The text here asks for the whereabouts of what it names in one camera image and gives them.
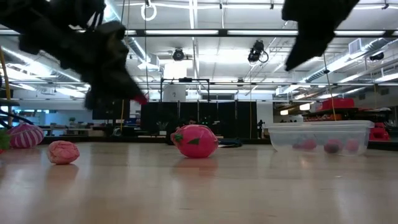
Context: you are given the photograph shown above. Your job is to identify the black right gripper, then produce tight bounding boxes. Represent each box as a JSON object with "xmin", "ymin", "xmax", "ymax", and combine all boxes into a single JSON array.
[{"xmin": 281, "ymin": 0, "xmax": 360, "ymax": 72}]

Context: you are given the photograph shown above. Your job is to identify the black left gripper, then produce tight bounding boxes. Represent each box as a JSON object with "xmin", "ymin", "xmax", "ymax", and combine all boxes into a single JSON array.
[{"xmin": 18, "ymin": 21, "xmax": 147, "ymax": 110}]

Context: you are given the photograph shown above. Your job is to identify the pink textured toy fruit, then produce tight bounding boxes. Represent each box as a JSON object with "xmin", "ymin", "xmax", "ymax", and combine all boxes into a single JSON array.
[{"xmin": 47, "ymin": 140, "xmax": 80, "ymax": 165}]

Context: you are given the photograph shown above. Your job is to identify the clear plastic tupperware container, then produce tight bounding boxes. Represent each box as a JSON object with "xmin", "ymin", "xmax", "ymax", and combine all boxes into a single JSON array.
[{"xmin": 263, "ymin": 120, "xmax": 375, "ymax": 157}]

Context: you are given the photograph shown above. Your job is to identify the pink toy dragon fruit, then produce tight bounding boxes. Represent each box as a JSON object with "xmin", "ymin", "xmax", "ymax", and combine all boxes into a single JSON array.
[{"xmin": 170, "ymin": 124, "xmax": 220, "ymax": 159}]

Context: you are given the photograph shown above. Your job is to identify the magenta white spiky ball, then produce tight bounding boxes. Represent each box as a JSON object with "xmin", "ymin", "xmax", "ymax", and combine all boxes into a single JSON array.
[{"xmin": 6, "ymin": 123, "xmax": 45, "ymax": 149}]

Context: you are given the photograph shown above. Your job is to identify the small red toy fruit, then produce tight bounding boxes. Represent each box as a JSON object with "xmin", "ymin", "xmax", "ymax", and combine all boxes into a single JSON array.
[
  {"xmin": 323, "ymin": 139, "xmax": 343, "ymax": 154},
  {"xmin": 292, "ymin": 139, "xmax": 318, "ymax": 151}
]

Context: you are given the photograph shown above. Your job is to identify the small pink toy fruit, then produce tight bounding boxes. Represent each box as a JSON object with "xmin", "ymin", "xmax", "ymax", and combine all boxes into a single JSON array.
[{"xmin": 345, "ymin": 139, "xmax": 361, "ymax": 152}]

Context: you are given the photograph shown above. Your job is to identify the dark background monitor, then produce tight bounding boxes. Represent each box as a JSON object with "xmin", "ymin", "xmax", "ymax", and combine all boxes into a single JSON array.
[{"xmin": 92, "ymin": 99, "xmax": 131, "ymax": 121}]

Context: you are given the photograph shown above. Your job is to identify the small background potted plant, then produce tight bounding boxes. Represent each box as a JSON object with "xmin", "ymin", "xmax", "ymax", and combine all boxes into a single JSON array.
[{"xmin": 156, "ymin": 120, "xmax": 169, "ymax": 135}]

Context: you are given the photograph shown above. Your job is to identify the red storage bins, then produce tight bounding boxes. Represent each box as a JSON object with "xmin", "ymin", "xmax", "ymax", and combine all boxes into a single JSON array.
[{"xmin": 317, "ymin": 98, "xmax": 355, "ymax": 111}]

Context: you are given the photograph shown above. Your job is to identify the round black ceiling device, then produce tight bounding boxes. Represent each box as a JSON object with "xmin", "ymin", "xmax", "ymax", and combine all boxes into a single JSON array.
[{"xmin": 172, "ymin": 47, "xmax": 186, "ymax": 62}]

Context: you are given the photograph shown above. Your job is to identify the black room partition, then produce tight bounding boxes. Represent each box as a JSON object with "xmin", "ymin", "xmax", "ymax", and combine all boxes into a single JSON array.
[{"xmin": 141, "ymin": 100, "xmax": 258, "ymax": 140}]

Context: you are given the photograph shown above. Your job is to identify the navy blue folded cloth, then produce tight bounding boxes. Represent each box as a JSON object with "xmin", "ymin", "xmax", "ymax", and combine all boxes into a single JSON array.
[{"xmin": 217, "ymin": 138, "xmax": 243, "ymax": 148}]

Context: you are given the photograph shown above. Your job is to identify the black overhead camera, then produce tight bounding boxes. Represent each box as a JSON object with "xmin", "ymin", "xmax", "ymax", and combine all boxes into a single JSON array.
[{"xmin": 248, "ymin": 39, "xmax": 270, "ymax": 63}]

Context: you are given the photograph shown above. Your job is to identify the yellow hanging cable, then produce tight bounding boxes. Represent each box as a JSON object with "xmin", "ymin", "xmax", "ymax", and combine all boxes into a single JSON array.
[{"xmin": 322, "ymin": 52, "xmax": 337, "ymax": 121}]

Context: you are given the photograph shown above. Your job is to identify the white hanging ring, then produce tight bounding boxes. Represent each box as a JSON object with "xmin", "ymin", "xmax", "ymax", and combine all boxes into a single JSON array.
[{"xmin": 140, "ymin": 2, "xmax": 158, "ymax": 22}]

